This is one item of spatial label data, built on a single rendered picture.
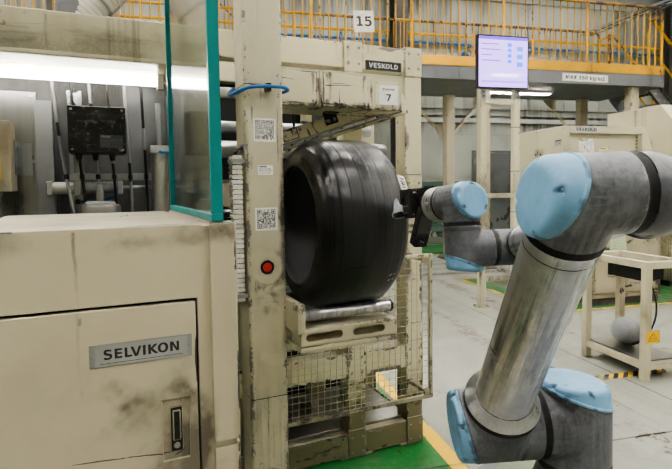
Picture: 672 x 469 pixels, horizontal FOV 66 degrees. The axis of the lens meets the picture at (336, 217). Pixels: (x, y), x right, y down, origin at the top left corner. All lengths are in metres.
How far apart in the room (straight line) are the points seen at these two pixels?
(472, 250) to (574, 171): 0.58
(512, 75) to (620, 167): 5.25
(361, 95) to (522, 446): 1.47
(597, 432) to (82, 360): 0.97
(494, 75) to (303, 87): 4.00
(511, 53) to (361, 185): 4.53
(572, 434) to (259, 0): 1.48
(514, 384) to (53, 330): 0.76
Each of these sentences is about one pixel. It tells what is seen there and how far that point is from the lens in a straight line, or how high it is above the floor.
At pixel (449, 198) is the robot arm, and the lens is 1.29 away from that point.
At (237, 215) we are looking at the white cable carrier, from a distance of 1.71.
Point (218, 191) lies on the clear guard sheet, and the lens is 0.87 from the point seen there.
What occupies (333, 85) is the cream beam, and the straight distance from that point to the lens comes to 2.13.
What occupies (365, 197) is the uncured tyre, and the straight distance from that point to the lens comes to 1.64.
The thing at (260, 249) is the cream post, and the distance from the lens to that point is 1.73.
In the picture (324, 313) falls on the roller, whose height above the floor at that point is 0.90.
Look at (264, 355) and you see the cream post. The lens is 1.81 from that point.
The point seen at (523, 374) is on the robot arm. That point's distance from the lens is 1.00.
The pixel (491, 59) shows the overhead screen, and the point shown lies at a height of 2.62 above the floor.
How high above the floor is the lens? 1.32
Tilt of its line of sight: 3 degrees down
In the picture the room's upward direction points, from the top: 1 degrees counter-clockwise
